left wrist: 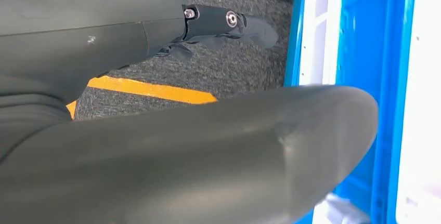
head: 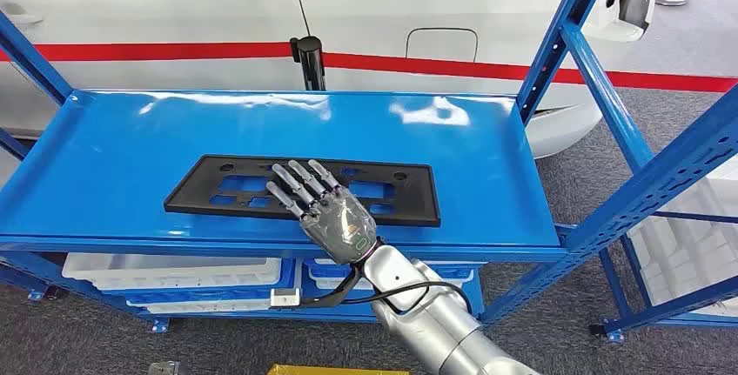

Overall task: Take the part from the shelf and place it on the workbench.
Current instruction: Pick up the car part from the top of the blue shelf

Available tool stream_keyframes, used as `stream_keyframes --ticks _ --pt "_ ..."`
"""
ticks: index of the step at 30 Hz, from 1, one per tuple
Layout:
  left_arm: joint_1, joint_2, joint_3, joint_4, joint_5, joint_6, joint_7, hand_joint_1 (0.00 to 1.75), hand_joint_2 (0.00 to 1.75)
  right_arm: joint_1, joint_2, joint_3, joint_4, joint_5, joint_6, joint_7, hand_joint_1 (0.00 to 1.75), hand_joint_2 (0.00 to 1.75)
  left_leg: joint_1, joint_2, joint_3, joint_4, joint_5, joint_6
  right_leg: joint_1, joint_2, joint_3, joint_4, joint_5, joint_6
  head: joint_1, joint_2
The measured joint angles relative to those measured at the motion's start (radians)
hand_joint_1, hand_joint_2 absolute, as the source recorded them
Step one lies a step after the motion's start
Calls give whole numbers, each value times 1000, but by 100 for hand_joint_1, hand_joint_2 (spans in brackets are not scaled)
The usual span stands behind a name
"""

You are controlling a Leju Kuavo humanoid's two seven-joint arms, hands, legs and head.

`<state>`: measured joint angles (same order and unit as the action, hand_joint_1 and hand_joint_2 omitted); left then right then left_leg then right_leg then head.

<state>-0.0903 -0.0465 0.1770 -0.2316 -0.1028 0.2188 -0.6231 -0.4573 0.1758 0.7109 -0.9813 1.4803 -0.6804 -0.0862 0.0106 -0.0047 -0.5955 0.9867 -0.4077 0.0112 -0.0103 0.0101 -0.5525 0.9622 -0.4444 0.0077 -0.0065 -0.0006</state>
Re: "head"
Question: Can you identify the black plastic panel part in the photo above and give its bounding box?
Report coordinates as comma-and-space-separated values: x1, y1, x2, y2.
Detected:
164, 154, 442, 229

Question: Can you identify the blue metal shelf rack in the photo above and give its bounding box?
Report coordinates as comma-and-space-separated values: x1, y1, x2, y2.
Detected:
588, 211, 738, 344
0, 0, 738, 336

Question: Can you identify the white plastic crate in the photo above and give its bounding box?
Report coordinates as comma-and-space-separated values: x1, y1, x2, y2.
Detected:
141, 298, 273, 316
62, 252, 284, 293
308, 271, 475, 291
627, 156, 738, 317

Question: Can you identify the red barrier belt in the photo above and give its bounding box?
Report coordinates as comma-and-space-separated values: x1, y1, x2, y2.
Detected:
322, 52, 738, 95
0, 42, 293, 64

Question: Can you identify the white car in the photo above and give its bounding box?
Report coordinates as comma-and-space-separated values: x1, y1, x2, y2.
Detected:
0, 0, 659, 160

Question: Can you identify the black stanchion post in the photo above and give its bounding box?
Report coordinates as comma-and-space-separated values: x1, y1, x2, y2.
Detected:
289, 35, 327, 92

